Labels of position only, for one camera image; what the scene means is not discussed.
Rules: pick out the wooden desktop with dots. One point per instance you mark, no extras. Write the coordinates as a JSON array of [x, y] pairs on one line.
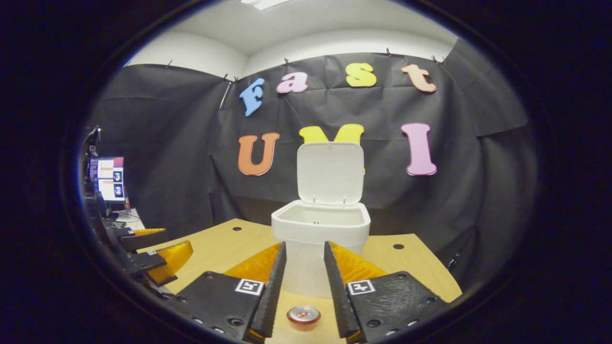
[[215, 248]]

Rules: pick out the black keyboard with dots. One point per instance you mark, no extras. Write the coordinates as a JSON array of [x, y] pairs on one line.
[[114, 223]]

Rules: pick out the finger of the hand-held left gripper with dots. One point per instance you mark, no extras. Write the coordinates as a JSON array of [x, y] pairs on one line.
[[143, 239], [174, 258]]

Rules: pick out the ceiling light panel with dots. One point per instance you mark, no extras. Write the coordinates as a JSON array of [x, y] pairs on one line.
[[265, 4]]

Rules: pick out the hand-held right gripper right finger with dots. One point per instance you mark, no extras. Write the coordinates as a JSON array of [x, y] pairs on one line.
[[337, 296]]

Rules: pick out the white desktop garbage bin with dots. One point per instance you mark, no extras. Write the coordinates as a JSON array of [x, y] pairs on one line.
[[315, 234]]

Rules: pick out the black backdrop cloth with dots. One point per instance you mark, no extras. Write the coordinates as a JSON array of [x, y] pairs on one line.
[[454, 215]]

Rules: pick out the red pop can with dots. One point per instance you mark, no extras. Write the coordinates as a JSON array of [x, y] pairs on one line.
[[303, 316]]

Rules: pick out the computer monitor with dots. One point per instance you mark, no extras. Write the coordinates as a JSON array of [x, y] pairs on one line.
[[110, 179]]

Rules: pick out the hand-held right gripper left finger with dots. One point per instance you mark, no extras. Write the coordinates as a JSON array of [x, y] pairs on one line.
[[272, 296]]

